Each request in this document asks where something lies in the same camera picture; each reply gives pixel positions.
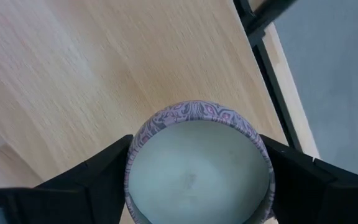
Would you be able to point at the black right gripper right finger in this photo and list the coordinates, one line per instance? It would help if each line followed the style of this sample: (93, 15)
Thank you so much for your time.
(322, 202)

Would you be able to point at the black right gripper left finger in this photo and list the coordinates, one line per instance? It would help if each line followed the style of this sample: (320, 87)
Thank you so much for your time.
(73, 202)

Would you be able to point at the black aluminium frame rails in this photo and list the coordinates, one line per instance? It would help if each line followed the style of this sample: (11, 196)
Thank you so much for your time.
(275, 93)

